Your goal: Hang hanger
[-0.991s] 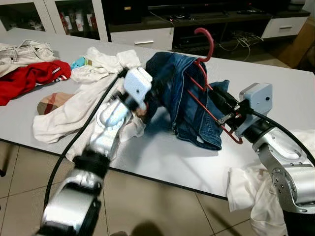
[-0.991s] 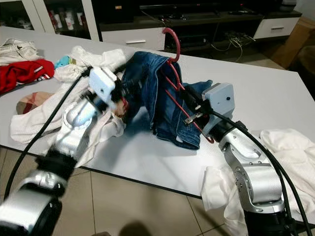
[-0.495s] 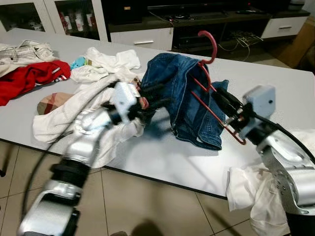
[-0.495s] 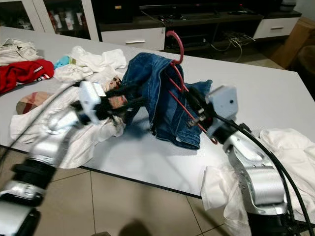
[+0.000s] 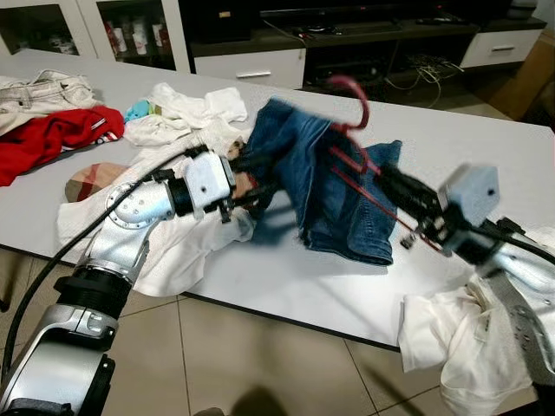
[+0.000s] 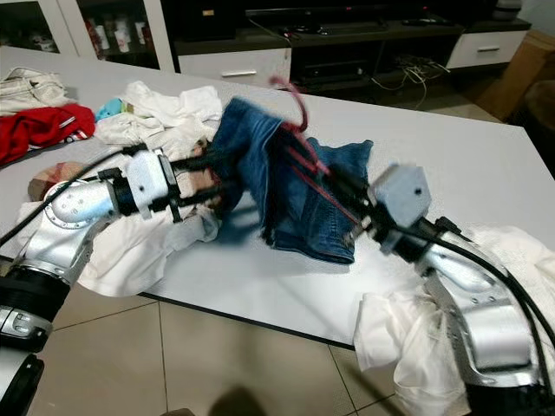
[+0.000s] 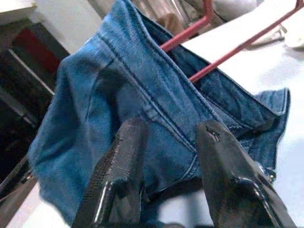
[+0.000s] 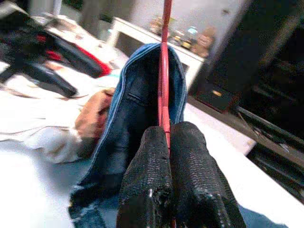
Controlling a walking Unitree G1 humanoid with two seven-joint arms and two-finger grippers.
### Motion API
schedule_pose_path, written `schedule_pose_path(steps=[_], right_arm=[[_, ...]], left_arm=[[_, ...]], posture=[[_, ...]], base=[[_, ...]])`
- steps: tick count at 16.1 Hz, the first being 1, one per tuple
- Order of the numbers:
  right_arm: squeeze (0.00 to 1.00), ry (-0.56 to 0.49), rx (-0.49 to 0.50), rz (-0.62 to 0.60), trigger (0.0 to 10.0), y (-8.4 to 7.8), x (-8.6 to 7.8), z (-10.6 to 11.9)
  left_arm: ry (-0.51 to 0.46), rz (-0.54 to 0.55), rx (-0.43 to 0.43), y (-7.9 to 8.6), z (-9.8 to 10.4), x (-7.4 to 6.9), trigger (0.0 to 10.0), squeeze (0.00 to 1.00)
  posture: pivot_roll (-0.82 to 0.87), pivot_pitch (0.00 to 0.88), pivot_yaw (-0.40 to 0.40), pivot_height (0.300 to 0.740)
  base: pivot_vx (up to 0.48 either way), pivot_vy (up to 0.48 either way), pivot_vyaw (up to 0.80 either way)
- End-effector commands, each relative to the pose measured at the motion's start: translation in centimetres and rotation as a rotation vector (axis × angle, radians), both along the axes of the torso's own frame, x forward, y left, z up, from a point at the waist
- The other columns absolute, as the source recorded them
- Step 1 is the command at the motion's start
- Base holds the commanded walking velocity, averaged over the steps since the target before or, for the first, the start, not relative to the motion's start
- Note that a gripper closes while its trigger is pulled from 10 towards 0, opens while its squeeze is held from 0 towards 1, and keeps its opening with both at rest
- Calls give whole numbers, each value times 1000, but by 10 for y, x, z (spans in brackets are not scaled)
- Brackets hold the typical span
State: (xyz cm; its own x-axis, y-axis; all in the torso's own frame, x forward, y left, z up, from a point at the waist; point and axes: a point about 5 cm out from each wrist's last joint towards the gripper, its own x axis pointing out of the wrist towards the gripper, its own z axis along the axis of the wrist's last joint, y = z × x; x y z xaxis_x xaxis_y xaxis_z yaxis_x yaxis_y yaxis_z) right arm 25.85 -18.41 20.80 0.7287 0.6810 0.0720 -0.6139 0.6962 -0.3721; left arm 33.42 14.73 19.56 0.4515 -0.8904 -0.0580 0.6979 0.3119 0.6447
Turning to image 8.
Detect red garment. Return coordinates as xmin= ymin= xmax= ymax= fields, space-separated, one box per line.
xmin=45 ymin=35 xmax=113 ymax=75

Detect white glass door cabinet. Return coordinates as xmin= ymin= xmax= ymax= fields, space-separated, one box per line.
xmin=111 ymin=16 xmax=205 ymax=83

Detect black speaker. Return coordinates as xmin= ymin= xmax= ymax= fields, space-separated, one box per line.
xmin=190 ymin=23 xmax=241 ymax=113

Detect black TV stand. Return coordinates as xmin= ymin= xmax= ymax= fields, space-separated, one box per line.
xmin=234 ymin=42 xmax=304 ymax=204

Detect white printed T-shirt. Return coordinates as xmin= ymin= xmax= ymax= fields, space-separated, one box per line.
xmin=0 ymin=90 xmax=119 ymax=167

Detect blue denim jeans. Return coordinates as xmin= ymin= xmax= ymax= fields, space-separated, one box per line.
xmin=68 ymin=42 xmax=282 ymax=228

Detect grey folding table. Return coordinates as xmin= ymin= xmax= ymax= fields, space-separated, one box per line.
xmin=0 ymin=102 xmax=304 ymax=228

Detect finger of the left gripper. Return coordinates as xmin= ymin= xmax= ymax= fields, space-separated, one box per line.
xmin=42 ymin=35 xmax=105 ymax=78
xmin=22 ymin=62 xmax=79 ymax=98

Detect red plastic clothes hanger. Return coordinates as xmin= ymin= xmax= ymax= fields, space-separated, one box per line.
xmin=156 ymin=0 xmax=177 ymax=228

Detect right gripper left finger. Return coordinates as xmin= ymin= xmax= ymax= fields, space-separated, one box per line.
xmin=116 ymin=125 xmax=173 ymax=228

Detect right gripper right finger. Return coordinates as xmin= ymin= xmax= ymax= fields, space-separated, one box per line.
xmin=170 ymin=121 xmax=247 ymax=228

